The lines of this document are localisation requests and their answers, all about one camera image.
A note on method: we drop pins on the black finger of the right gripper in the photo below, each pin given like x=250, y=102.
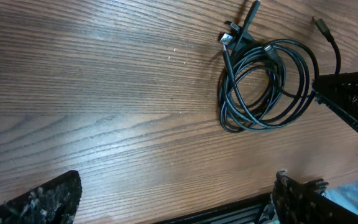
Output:
x=340, y=94

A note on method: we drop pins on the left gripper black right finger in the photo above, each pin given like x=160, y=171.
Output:
x=296, y=202

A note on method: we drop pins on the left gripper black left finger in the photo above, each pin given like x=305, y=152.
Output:
x=55, y=201

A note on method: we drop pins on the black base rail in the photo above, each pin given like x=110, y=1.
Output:
x=249, y=210

